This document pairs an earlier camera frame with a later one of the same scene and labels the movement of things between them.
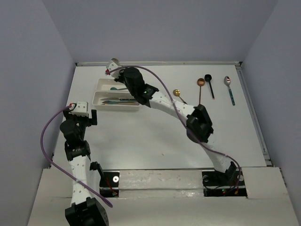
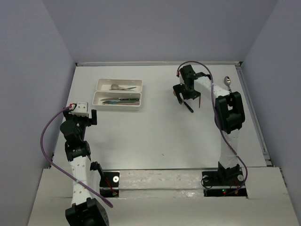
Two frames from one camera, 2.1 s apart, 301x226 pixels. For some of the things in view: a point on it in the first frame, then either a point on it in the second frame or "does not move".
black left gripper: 89,121 does not move
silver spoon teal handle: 227,81 does not move
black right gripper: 120,77 to 179,88
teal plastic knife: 118,102 does not move
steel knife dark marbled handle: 118,99 does not move
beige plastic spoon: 115,60 to 114,86
